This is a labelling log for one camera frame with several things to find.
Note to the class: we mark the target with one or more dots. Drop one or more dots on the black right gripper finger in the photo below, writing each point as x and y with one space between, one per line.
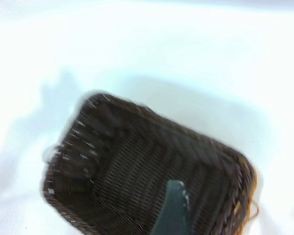
174 210

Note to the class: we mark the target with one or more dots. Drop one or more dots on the dark brown wicker basket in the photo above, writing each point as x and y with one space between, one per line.
137 171

